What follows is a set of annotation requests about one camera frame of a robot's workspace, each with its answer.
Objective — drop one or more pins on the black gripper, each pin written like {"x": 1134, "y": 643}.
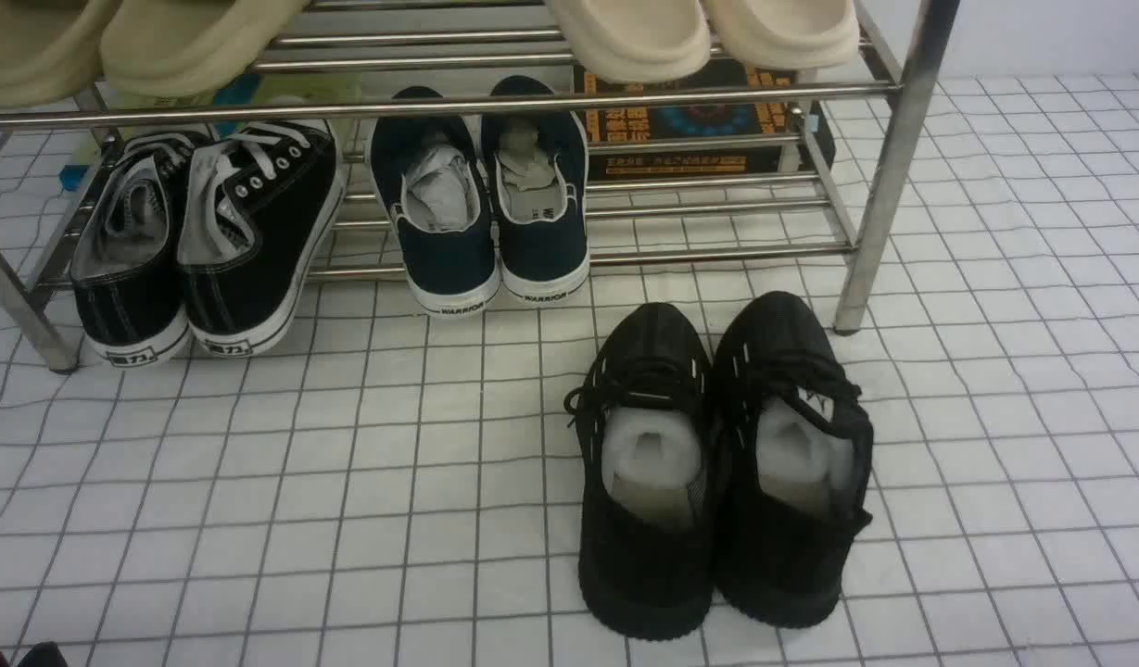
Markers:
{"x": 47, "y": 654}

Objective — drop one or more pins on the black canvas sneaker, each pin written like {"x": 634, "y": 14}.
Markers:
{"x": 123, "y": 268}
{"x": 259, "y": 203}

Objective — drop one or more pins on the beige slipper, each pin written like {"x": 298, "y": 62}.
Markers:
{"x": 786, "y": 35}
{"x": 635, "y": 41}
{"x": 176, "y": 48}
{"x": 49, "y": 50}

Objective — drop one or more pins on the navy slip-on shoe left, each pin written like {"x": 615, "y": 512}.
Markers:
{"x": 427, "y": 178}

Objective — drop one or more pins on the navy slip-on shoe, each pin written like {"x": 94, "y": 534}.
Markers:
{"x": 427, "y": 178}
{"x": 537, "y": 168}

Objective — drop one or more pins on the navy slip-on shoe right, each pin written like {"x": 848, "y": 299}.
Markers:
{"x": 537, "y": 168}

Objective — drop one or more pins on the stainless steel shoe rack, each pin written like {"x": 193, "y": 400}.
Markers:
{"x": 908, "y": 88}

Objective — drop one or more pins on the black knit sneaker left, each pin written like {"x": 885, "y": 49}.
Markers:
{"x": 649, "y": 489}

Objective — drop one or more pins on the black knit sneaker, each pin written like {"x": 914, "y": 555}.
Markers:
{"x": 649, "y": 489}
{"x": 797, "y": 444}

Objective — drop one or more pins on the black knit sneaker right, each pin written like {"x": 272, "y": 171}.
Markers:
{"x": 797, "y": 444}

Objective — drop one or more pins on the black orange box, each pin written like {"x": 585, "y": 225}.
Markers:
{"x": 699, "y": 120}

